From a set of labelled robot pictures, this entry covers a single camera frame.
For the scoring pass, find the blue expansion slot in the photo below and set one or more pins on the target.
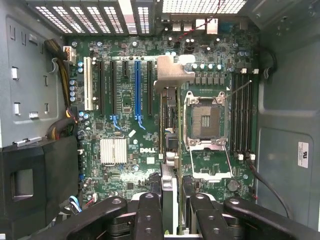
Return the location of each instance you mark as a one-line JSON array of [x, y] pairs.
[[137, 87]]

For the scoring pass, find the black fan shroud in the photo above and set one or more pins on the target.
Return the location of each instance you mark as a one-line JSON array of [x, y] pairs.
[[50, 175]]

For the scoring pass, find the black RAM slot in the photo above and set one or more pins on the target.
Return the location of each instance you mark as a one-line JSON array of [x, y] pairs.
[[234, 112], [245, 112], [251, 112], [239, 112]]

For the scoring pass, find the grey desktop computer case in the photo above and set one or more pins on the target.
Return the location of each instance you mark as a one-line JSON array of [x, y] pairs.
[[287, 112]]

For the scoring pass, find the long black expansion slot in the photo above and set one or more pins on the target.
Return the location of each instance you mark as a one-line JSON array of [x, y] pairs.
[[101, 87], [150, 87], [113, 87]]

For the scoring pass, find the CPU socket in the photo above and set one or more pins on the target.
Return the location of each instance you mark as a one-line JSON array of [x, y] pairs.
[[205, 120]]

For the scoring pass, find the green motherboard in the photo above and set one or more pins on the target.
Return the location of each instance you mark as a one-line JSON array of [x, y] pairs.
[[212, 50]]

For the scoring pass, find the coin cell battery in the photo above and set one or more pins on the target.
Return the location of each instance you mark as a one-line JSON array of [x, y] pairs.
[[233, 185]]

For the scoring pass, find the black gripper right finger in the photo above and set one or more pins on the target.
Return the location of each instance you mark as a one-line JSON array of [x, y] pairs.
[[210, 220]]

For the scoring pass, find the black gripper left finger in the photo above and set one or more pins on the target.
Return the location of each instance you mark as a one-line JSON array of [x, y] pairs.
[[148, 220]]

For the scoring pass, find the short black expansion slot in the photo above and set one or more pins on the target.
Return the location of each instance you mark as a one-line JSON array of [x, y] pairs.
[[125, 68]]

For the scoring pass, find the metal socket cover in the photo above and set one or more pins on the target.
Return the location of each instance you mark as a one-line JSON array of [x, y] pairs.
[[210, 145]]

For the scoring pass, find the silver chipset heatsink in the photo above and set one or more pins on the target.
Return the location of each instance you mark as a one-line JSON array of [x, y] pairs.
[[113, 151]]

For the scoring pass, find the white expansion slot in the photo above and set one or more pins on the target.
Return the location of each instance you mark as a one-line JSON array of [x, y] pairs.
[[88, 85]]

